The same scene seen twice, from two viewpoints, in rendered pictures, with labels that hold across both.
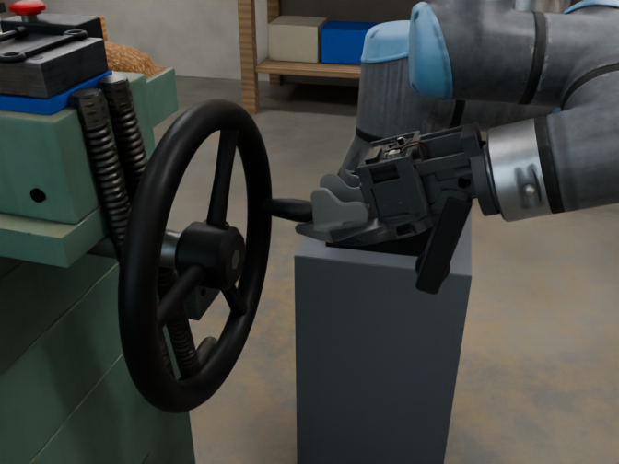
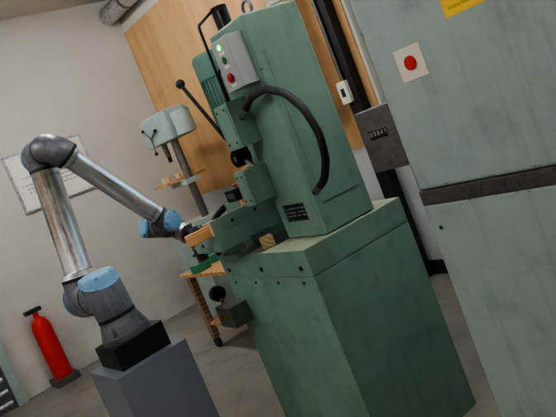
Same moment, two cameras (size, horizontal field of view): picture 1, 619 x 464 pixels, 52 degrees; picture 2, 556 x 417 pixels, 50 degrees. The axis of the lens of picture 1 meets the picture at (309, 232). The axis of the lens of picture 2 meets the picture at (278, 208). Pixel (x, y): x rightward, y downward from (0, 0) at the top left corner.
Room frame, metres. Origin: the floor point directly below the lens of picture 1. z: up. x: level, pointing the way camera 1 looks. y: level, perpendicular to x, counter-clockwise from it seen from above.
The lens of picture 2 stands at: (2.28, 1.91, 1.17)
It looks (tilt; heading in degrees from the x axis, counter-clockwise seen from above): 7 degrees down; 222
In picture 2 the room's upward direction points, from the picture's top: 22 degrees counter-clockwise
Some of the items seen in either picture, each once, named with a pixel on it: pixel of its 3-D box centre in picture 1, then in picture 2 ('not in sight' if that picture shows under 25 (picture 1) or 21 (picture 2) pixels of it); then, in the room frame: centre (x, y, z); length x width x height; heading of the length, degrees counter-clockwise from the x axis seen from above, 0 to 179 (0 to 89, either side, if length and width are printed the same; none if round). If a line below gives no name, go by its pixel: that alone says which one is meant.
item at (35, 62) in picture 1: (37, 54); (241, 189); (0.55, 0.23, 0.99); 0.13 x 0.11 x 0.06; 164
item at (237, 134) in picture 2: not in sight; (237, 124); (0.81, 0.58, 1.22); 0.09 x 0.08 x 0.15; 74
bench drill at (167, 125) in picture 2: not in sight; (203, 209); (-0.78, -1.50, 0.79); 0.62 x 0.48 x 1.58; 75
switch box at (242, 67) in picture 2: not in sight; (234, 62); (0.83, 0.69, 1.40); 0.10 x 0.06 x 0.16; 74
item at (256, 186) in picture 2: not in sight; (254, 184); (0.81, 0.55, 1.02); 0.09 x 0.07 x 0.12; 164
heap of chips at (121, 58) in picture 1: (99, 58); not in sight; (0.81, 0.27, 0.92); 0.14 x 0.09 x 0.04; 74
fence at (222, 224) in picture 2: not in sight; (279, 197); (0.61, 0.46, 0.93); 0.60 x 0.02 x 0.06; 164
